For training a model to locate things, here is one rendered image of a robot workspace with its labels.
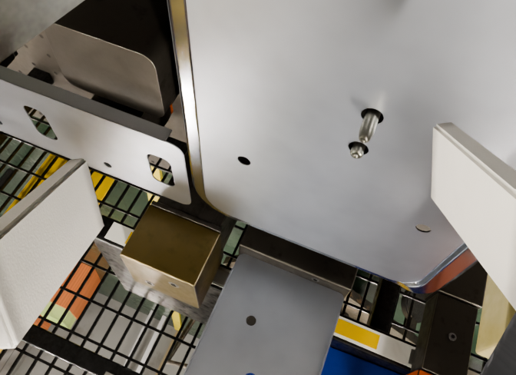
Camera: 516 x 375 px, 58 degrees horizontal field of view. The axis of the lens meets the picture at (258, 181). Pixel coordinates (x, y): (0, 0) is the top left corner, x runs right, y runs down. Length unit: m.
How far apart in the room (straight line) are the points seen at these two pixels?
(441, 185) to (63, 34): 0.28
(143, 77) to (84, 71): 0.06
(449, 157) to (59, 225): 0.13
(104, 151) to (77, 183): 0.25
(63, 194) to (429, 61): 0.16
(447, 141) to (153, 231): 0.35
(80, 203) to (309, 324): 0.33
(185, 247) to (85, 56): 0.20
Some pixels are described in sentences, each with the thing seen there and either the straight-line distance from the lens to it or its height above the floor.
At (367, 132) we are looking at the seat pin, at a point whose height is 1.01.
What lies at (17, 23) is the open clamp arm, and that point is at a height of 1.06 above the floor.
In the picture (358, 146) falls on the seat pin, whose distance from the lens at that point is 0.27.
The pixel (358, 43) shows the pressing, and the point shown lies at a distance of 0.22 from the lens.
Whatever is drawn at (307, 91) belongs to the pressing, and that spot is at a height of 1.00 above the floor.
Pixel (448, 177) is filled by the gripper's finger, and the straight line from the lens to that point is 0.17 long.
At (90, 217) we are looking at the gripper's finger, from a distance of 0.19.
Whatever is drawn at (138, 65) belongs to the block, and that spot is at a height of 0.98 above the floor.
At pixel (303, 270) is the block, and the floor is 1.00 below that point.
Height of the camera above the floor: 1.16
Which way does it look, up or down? 28 degrees down
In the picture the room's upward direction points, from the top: 154 degrees counter-clockwise
